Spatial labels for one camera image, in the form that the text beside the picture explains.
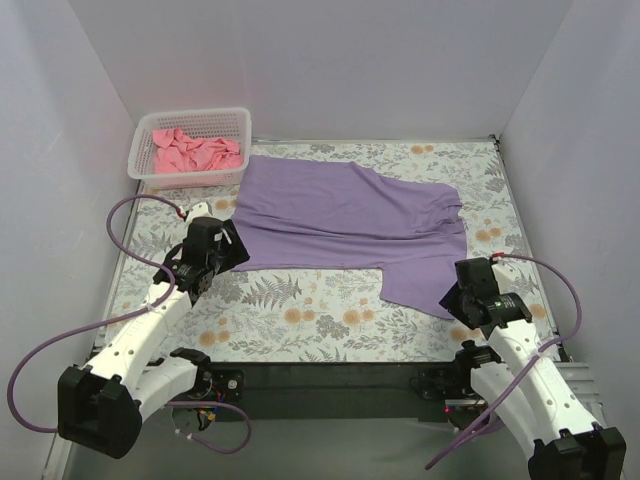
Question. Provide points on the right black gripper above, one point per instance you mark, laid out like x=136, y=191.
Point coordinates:
x=451, y=301

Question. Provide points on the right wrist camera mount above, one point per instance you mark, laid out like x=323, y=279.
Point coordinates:
x=506, y=275

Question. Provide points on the purple t shirt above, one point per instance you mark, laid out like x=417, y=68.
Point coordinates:
x=303, y=214

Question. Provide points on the white plastic basket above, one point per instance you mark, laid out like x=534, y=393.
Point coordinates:
x=232, y=123

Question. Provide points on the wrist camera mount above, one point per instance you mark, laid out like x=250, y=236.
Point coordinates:
x=506, y=275
x=200, y=210

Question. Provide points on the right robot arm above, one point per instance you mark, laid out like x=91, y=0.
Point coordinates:
x=523, y=388

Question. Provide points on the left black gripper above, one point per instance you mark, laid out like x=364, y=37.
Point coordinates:
x=234, y=248

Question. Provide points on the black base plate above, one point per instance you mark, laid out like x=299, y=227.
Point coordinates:
x=427, y=392

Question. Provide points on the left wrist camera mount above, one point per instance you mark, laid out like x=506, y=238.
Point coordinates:
x=200, y=210

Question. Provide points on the pink t shirt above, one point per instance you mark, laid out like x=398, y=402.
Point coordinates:
x=178, y=153

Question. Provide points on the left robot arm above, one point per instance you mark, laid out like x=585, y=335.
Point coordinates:
x=103, y=404

